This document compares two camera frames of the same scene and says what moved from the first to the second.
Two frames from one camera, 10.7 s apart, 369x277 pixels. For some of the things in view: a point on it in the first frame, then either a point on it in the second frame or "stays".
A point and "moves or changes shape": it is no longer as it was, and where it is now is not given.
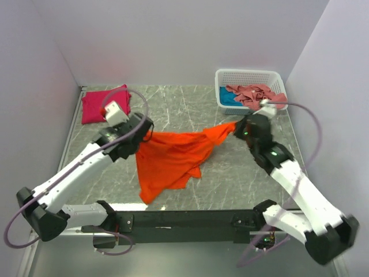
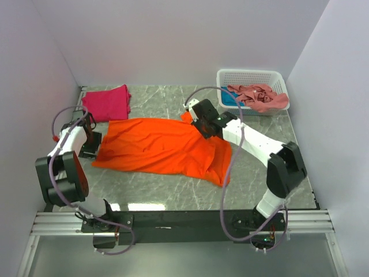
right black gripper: x=240 y=126 to x=196 y=124
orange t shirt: x=168 y=160 moves or changes shape
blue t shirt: x=226 y=97 stays
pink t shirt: x=251 y=96 stays
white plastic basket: x=270 y=78 stays
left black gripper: x=117 y=127 to x=97 y=137
